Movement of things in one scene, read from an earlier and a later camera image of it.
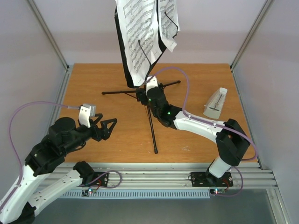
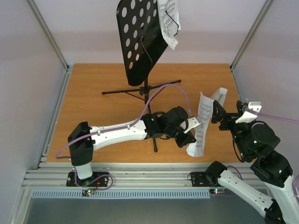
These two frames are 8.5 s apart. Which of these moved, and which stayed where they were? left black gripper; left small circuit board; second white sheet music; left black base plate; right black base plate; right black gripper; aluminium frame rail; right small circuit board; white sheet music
Moved: left black gripper; white sheet music; right black gripper
Stayed: second white sheet music; aluminium frame rail; left black base plate; right black base plate; right small circuit board; left small circuit board
